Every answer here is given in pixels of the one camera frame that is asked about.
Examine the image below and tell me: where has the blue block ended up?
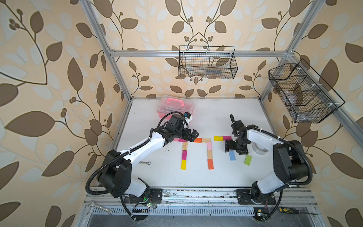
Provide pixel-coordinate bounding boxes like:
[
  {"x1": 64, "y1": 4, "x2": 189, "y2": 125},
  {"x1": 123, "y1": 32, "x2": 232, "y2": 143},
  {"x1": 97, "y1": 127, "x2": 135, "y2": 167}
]
[{"x1": 229, "y1": 150, "x2": 236, "y2": 161}]

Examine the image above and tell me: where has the white tape roll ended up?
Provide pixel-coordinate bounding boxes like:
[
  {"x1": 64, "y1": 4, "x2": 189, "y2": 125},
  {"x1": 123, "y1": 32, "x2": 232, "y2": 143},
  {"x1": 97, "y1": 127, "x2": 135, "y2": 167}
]
[{"x1": 252, "y1": 142, "x2": 268, "y2": 155}]

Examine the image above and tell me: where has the wire basket black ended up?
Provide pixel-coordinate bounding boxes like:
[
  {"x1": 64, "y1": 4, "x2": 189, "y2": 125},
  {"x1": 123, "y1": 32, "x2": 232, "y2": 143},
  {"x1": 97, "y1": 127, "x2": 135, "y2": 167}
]
[
  {"x1": 268, "y1": 59, "x2": 345, "y2": 124},
  {"x1": 178, "y1": 45, "x2": 238, "y2": 79}
]

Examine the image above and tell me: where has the back wire basket black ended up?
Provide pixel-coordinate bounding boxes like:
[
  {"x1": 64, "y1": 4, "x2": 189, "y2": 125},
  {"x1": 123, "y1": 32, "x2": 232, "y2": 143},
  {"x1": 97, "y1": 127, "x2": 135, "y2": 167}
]
[{"x1": 178, "y1": 45, "x2": 238, "y2": 79}]

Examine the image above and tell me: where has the yellow block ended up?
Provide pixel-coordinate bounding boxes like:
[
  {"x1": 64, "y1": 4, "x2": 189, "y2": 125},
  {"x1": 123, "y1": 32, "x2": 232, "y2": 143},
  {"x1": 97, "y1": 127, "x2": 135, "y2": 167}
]
[
  {"x1": 181, "y1": 159, "x2": 187, "y2": 170},
  {"x1": 214, "y1": 136, "x2": 224, "y2": 141}
]

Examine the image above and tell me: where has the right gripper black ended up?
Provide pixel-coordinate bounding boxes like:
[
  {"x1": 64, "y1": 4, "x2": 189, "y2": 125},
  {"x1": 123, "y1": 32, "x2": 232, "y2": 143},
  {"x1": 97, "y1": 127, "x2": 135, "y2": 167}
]
[{"x1": 224, "y1": 138, "x2": 247, "y2": 154}]

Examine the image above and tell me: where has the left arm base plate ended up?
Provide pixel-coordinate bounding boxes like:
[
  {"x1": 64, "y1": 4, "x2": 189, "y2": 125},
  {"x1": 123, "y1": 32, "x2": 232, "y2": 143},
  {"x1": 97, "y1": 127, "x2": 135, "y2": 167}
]
[{"x1": 123, "y1": 188, "x2": 163, "y2": 204}]

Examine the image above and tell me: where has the green block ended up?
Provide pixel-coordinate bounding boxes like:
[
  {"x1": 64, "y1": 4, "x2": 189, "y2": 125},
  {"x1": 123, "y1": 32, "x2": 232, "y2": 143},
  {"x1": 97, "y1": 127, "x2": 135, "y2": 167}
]
[{"x1": 244, "y1": 155, "x2": 252, "y2": 166}]

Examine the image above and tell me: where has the red-orange block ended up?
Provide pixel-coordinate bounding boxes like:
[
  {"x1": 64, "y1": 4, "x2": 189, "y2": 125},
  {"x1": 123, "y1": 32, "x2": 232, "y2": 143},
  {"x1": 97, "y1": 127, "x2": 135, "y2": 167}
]
[{"x1": 207, "y1": 159, "x2": 214, "y2": 170}]

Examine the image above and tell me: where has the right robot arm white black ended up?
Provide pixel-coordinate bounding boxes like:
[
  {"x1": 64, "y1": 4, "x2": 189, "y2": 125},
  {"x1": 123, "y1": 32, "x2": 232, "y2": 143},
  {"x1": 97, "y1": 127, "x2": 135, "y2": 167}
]
[{"x1": 225, "y1": 122, "x2": 313, "y2": 204}]

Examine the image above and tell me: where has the small silver wrench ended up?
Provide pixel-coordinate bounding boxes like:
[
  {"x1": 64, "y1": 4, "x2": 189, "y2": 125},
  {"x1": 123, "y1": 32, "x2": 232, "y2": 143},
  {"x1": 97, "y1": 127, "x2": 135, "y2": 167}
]
[{"x1": 139, "y1": 161, "x2": 152, "y2": 165}]

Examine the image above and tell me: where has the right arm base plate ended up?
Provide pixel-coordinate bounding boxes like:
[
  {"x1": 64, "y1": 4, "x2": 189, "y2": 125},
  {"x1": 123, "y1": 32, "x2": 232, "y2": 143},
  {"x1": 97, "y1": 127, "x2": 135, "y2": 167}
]
[{"x1": 235, "y1": 189, "x2": 277, "y2": 205}]

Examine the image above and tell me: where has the pink plastic toolbox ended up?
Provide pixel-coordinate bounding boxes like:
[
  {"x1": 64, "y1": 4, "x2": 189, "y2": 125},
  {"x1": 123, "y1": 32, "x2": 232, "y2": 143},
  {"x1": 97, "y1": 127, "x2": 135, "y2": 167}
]
[{"x1": 157, "y1": 95, "x2": 194, "y2": 118}]

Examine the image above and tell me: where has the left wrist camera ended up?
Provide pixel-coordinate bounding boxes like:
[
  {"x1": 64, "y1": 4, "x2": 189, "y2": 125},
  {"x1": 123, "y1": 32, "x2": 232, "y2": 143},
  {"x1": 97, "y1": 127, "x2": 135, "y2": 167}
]
[{"x1": 166, "y1": 111, "x2": 192, "y2": 132}]

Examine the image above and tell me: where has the yellow black screwdriver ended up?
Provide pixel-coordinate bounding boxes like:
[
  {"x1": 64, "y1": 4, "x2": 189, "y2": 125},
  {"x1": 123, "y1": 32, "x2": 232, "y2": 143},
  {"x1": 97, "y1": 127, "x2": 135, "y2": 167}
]
[{"x1": 279, "y1": 207, "x2": 317, "y2": 215}]

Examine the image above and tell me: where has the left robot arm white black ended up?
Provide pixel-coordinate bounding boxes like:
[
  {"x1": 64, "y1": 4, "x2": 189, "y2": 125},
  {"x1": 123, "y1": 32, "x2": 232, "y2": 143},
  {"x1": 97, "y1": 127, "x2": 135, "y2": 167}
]
[{"x1": 85, "y1": 126, "x2": 199, "y2": 198}]

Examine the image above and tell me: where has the right wire basket black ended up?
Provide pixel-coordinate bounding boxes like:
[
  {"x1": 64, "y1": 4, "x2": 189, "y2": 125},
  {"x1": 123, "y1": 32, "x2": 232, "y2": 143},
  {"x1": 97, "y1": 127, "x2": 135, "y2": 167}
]
[{"x1": 268, "y1": 59, "x2": 345, "y2": 124}]

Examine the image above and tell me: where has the large silver wrench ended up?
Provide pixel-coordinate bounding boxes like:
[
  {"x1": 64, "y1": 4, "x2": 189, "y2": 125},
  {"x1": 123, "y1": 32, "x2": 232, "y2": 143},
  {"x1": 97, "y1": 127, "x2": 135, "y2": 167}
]
[{"x1": 88, "y1": 201, "x2": 114, "y2": 215}]

